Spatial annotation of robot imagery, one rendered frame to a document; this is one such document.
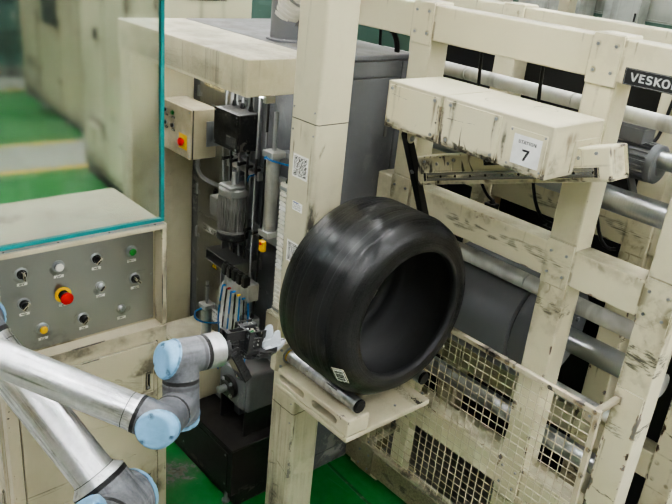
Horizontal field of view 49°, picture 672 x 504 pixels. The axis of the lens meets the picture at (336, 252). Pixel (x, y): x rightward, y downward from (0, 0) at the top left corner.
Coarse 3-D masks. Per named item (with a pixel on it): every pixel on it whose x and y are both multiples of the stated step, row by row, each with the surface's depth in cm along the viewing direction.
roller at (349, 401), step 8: (288, 352) 241; (288, 360) 240; (296, 360) 238; (304, 368) 235; (312, 368) 233; (312, 376) 232; (320, 376) 230; (320, 384) 229; (328, 384) 227; (328, 392) 228; (336, 392) 224; (344, 392) 223; (344, 400) 222; (352, 400) 220; (360, 400) 219; (352, 408) 219; (360, 408) 220
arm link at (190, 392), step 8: (168, 384) 178; (176, 384) 177; (184, 384) 177; (192, 384) 179; (168, 392) 178; (176, 392) 177; (184, 392) 178; (192, 392) 179; (184, 400) 175; (192, 400) 178; (192, 408) 177; (192, 416) 177; (192, 424) 180
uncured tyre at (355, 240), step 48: (336, 240) 206; (384, 240) 201; (432, 240) 211; (288, 288) 211; (336, 288) 199; (384, 288) 250; (432, 288) 245; (288, 336) 218; (336, 336) 201; (384, 336) 249; (432, 336) 241; (336, 384) 215; (384, 384) 221
